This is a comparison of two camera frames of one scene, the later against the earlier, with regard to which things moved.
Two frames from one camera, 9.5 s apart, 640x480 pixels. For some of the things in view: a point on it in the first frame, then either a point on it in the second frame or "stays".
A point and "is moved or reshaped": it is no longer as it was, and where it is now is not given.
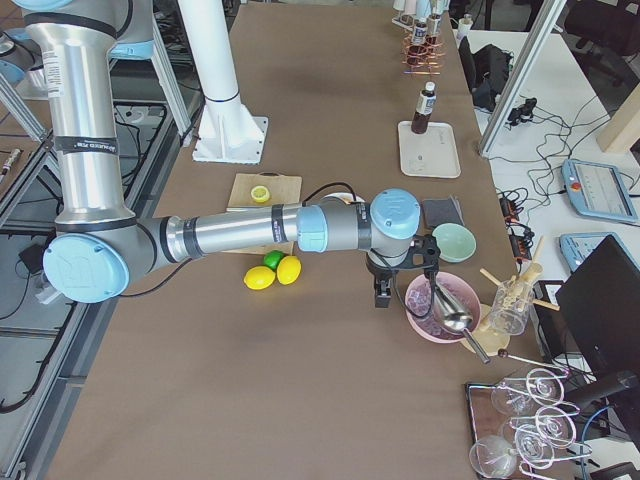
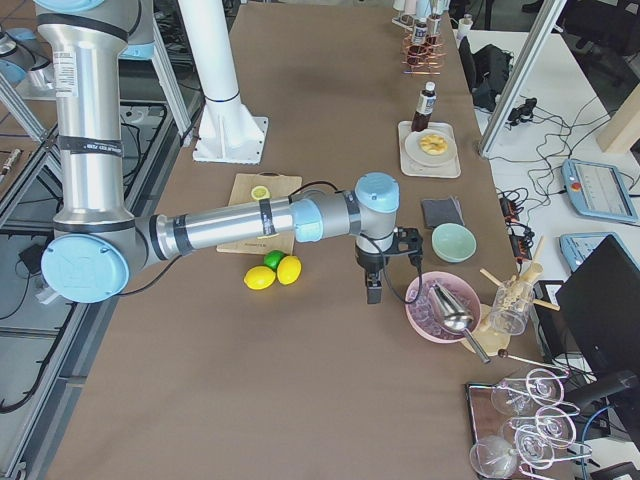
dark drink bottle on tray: x=424 y=108 stays
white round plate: x=346 y=197 is moved or reshaped
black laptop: x=600 y=301 stays
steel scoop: x=453 y=315 stays
